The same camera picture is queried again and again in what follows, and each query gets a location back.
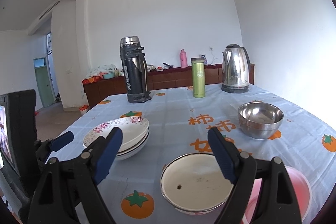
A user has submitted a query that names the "pink plastic bowl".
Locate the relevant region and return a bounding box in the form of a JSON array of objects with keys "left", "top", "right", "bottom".
[{"left": 241, "top": 166, "right": 311, "bottom": 224}]

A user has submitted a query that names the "pink floral white plate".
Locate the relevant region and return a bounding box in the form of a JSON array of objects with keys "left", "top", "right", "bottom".
[{"left": 82, "top": 116, "right": 150, "bottom": 154}]

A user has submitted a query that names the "stainless steel bowl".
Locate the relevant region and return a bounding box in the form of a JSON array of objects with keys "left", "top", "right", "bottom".
[{"left": 238, "top": 102, "right": 284, "bottom": 139}]

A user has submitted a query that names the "white enamel bowl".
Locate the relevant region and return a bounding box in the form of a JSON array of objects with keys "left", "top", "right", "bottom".
[{"left": 160, "top": 152, "right": 234, "bottom": 215}]

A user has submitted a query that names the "red floral white plate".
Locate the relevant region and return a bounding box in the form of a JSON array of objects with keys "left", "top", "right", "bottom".
[{"left": 117, "top": 128, "right": 150, "bottom": 156}]

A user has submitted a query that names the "white bucket on floor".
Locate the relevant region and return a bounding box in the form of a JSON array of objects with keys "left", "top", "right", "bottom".
[{"left": 79, "top": 105, "right": 89, "bottom": 115}]

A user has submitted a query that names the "green door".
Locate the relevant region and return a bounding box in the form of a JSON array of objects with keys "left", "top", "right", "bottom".
[{"left": 34, "top": 57, "right": 55, "bottom": 108}]

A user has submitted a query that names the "dark red wooden sideboard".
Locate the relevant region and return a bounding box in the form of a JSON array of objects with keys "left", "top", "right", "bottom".
[{"left": 82, "top": 63, "right": 256, "bottom": 110}]

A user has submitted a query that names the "teal basin on sideboard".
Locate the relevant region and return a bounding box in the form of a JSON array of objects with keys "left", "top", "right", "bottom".
[{"left": 102, "top": 71, "right": 116, "bottom": 80}]

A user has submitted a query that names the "blue persimmon tablecloth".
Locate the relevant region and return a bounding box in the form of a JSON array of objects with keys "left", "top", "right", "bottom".
[{"left": 43, "top": 83, "right": 336, "bottom": 224}]

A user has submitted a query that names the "mesh food cover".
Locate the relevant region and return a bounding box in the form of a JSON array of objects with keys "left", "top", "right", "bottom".
[{"left": 86, "top": 64, "right": 117, "bottom": 79}]

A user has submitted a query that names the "black steel thermos flask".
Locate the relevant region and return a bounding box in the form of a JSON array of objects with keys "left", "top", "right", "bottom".
[{"left": 120, "top": 36, "right": 151, "bottom": 103}]

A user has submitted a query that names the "pink thermos on sideboard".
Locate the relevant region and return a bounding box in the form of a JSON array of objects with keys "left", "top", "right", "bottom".
[{"left": 179, "top": 50, "right": 188, "bottom": 68}]

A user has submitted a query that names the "green thermos bottle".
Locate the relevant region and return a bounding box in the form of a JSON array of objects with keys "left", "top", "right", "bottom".
[{"left": 191, "top": 57, "right": 206, "bottom": 98}]

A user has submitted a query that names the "stainless steel electric kettle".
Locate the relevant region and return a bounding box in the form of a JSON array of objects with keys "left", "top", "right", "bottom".
[{"left": 222, "top": 44, "right": 250, "bottom": 93}]

